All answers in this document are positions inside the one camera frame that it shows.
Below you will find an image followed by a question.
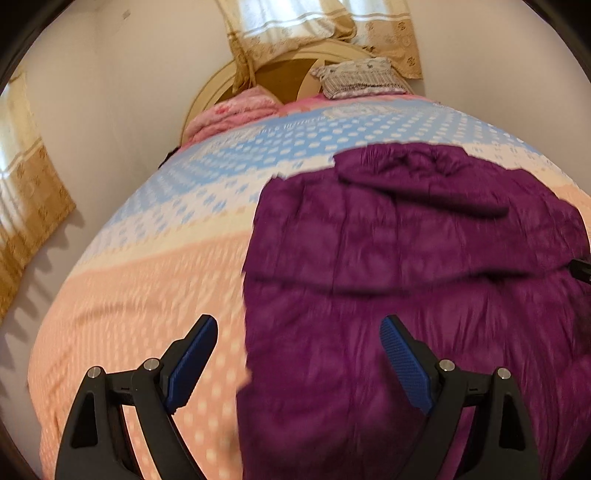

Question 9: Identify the striped floral pillow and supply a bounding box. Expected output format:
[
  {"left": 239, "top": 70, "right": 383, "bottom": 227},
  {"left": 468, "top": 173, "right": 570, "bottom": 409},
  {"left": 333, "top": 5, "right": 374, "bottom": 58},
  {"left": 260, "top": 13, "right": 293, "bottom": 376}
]
[{"left": 311, "top": 56, "right": 408, "bottom": 99}]

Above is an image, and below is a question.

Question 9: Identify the cream wooden headboard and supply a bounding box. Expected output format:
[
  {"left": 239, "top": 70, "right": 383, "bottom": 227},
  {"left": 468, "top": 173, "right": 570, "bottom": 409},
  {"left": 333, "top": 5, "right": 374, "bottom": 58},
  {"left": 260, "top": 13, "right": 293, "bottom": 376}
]
[{"left": 178, "top": 39, "right": 416, "bottom": 146}]

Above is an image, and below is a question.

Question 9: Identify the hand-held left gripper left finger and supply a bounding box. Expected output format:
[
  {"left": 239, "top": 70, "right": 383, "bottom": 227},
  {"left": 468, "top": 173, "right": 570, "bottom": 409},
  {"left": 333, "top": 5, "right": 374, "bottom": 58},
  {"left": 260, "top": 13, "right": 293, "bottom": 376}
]
[{"left": 55, "top": 314, "right": 219, "bottom": 480}]

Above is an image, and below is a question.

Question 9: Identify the pink folded blanket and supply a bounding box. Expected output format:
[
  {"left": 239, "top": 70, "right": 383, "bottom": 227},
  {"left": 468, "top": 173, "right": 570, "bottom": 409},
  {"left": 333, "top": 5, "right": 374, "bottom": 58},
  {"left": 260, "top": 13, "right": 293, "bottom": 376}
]
[{"left": 185, "top": 87, "right": 280, "bottom": 145}]

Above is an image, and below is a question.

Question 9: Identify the purple hooded puffer jacket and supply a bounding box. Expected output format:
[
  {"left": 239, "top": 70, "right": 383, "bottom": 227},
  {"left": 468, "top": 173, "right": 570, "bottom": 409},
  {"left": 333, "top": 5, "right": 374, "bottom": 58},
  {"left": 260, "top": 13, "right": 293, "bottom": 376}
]
[{"left": 235, "top": 142, "right": 591, "bottom": 480}]

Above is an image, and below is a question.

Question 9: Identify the beige patterned window curtain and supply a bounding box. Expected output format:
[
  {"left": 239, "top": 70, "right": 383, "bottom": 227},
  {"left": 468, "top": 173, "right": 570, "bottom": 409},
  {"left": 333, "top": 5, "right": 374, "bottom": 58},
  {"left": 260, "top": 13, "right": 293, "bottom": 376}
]
[
  {"left": 0, "top": 69, "right": 77, "bottom": 320},
  {"left": 217, "top": 0, "right": 424, "bottom": 92}
]

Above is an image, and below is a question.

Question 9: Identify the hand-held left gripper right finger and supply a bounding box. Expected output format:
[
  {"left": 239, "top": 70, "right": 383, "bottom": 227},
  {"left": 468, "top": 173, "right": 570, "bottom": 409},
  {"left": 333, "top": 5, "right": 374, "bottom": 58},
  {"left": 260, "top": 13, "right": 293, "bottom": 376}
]
[{"left": 379, "top": 315, "right": 541, "bottom": 480}]

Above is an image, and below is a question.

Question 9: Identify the polka dot bedspread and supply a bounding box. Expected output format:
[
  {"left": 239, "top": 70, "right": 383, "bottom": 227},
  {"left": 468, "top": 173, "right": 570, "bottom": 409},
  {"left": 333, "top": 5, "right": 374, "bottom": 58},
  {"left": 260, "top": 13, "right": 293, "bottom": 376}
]
[{"left": 28, "top": 95, "right": 591, "bottom": 480}]

